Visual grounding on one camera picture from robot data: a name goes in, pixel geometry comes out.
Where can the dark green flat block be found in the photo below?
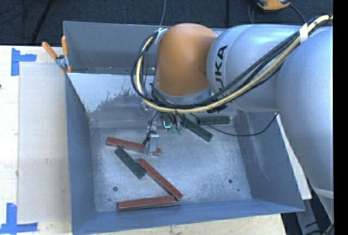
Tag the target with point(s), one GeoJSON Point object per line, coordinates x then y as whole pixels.
{"type": "Point", "coordinates": [216, 120]}
{"type": "Point", "coordinates": [130, 162]}
{"type": "Point", "coordinates": [199, 131]}

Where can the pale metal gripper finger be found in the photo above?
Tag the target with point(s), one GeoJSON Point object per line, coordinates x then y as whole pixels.
{"type": "Point", "coordinates": [154, 144]}
{"type": "Point", "coordinates": [152, 130]}

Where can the black cylinder on white bracket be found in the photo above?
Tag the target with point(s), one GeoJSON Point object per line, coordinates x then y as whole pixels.
{"type": "Point", "coordinates": [217, 108]}

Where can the red-brown flat block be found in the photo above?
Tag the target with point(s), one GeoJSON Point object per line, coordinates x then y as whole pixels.
{"type": "Point", "coordinates": [145, 202]}
{"type": "Point", "coordinates": [123, 143]}
{"type": "Point", "coordinates": [160, 179]}

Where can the grey metal bin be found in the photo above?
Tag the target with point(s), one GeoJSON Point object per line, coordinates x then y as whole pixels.
{"type": "Point", "coordinates": [206, 168]}

